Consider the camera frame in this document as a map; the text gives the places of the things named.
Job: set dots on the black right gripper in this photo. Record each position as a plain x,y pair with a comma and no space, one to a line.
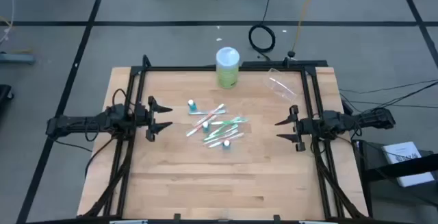
308,125

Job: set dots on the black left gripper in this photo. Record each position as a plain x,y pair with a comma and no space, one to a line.
141,118

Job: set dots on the blue mouthwash bottle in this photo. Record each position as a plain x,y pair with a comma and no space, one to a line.
192,105
226,145
205,126

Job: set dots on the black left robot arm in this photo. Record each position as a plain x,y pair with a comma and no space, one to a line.
75,124

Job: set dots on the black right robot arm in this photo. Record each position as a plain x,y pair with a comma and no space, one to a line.
369,119

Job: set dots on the clear acrylic organizer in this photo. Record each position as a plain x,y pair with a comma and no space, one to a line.
279,83

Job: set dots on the black round knob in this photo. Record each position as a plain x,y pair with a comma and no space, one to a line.
291,54

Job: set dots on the green disinfecting wipes canister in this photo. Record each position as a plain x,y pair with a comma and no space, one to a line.
227,70

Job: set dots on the black equipment cart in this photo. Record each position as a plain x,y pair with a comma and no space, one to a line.
374,159

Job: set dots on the black table edge clamp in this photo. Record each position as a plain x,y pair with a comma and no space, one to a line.
177,217
276,218

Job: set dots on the white light strip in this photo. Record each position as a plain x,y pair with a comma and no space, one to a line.
318,222

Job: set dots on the white booklet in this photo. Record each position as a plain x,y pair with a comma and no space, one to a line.
402,150

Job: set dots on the grey stand foot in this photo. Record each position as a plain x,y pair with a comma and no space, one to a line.
17,59

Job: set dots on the black triangular frame bracket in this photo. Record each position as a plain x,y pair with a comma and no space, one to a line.
286,63
146,62

